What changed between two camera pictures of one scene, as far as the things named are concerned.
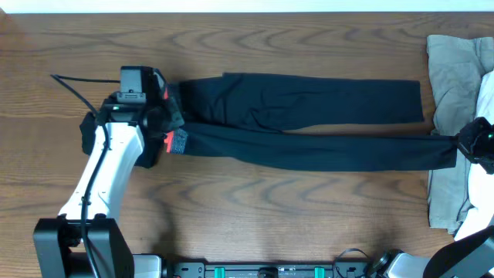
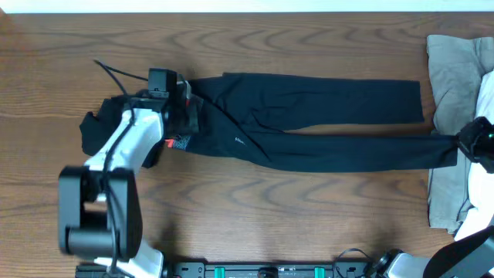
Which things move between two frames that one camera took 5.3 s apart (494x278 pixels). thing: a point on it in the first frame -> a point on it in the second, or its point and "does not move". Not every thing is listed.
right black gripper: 467,139 does not move
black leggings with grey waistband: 248,119 does not move
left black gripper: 170,114 -> 184,116
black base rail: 195,269 does not move
